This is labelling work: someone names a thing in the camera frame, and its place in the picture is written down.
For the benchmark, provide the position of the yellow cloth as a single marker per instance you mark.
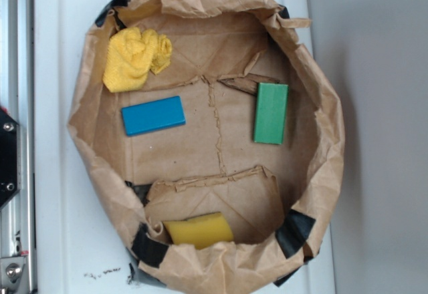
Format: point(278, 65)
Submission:
point(132, 55)

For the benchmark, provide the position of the green rectangular block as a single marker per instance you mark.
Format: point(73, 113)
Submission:
point(270, 113)

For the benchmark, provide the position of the blue rectangular block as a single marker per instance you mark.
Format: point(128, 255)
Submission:
point(153, 116)

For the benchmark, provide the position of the yellow sponge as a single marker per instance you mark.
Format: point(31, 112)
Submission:
point(200, 231)

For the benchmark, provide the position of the white tray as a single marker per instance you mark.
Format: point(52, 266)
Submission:
point(78, 250)

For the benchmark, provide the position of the black mounting bracket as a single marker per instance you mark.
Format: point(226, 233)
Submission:
point(9, 154)

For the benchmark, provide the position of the aluminium frame rail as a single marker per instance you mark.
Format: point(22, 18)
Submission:
point(18, 243)

